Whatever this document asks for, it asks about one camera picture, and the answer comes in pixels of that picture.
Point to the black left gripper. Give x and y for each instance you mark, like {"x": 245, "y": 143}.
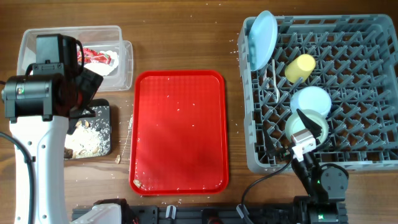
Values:
{"x": 90, "y": 81}

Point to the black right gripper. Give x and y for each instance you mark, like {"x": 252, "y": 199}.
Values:
{"x": 314, "y": 129}

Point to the green small plate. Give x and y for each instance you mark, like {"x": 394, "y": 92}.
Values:
{"x": 294, "y": 124}

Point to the white napkin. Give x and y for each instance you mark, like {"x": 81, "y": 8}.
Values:
{"x": 105, "y": 67}

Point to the red snack wrapper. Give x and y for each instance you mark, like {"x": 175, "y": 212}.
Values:
{"x": 91, "y": 56}

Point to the light blue bowl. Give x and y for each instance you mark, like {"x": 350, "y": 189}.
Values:
{"x": 311, "y": 98}

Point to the brown food scraps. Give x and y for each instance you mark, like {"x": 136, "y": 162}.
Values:
{"x": 90, "y": 139}

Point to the yellow plastic cup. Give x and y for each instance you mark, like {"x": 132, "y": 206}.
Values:
{"x": 301, "y": 67}

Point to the light blue dinner plate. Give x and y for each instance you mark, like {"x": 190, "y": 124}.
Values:
{"x": 262, "y": 40}

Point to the white plastic fork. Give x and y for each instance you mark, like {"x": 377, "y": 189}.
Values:
{"x": 264, "y": 79}

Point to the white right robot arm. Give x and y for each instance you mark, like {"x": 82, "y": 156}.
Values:
{"x": 325, "y": 184}

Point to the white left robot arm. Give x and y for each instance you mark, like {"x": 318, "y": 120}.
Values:
{"x": 39, "y": 147}

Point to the clear plastic waste bin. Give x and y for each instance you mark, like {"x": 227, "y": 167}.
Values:
{"x": 104, "y": 39}

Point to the grey dishwasher rack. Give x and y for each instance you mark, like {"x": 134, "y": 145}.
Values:
{"x": 356, "y": 64}

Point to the black plastic tray bin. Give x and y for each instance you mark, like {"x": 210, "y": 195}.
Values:
{"x": 102, "y": 109}

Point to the food crumb on table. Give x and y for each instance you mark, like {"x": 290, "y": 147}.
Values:
{"x": 118, "y": 159}

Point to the food scrap on tray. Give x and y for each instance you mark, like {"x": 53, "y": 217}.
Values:
{"x": 137, "y": 183}

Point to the red serving tray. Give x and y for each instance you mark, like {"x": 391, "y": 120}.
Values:
{"x": 179, "y": 143}

